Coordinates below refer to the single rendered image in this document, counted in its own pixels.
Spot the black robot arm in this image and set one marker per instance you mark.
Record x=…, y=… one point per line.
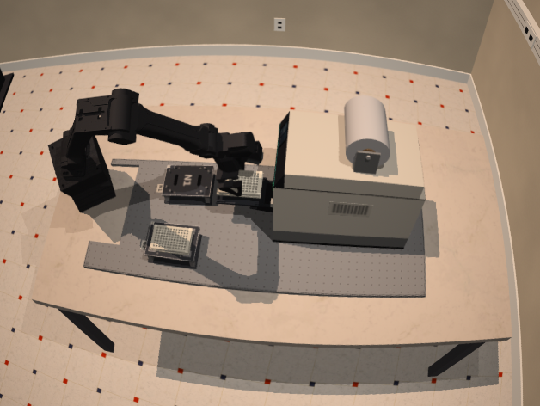
x=121, y=109

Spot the beige cylinder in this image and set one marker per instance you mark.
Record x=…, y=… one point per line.
x=366, y=127

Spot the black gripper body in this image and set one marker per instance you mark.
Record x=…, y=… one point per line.
x=222, y=175

